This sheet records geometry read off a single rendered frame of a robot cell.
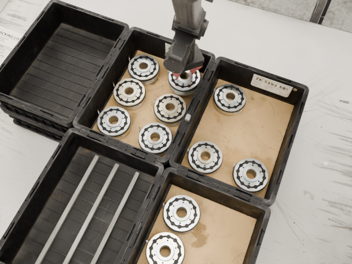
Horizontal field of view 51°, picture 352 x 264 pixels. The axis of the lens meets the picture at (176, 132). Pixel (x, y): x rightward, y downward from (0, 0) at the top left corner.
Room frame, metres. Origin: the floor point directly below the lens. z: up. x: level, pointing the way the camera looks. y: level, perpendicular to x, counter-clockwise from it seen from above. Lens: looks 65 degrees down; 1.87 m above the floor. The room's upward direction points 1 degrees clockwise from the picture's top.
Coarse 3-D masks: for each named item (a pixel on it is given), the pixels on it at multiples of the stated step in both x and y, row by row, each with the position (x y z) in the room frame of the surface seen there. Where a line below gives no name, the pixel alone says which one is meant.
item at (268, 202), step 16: (240, 64) 0.68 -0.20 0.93; (208, 80) 0.63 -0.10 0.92; (288, 80) 0.63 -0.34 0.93; (304, 96) 0.57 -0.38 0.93; (192, 112) 0.51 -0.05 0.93; (176, 144) 0.41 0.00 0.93; (288, 144) 0.42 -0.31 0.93; (208, 176) 0.32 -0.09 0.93; (240, 192) 0.27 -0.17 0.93; (272, 192) 0.28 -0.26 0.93
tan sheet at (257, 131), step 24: (264, 96) 0.63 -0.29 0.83; (216, 120) 0.54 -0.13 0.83; (240, 120) 0.54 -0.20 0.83; (264, 120) 0.54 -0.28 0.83; (288, 120) 0.54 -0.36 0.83; (192, 144) 0.45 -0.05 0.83; (216, 144) 0.45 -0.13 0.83; (240, 144) 0.46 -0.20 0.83; (264, 144) 0.46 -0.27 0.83; (264, 192) 0.31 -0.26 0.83
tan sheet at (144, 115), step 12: (156, 84) 0.67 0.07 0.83; (156, 96) 0.62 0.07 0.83; (180, 96) 0.62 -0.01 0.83; (192, 96) 0.62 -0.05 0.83; (144, 108) 0.57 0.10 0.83; (168, 108) 0.58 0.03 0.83; (132, 120) 0.53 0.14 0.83; (144, 120) 0.53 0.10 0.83; (156, 120) 0.53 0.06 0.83; (132, 132) 0.49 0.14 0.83; (132, 144) 0.45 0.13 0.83
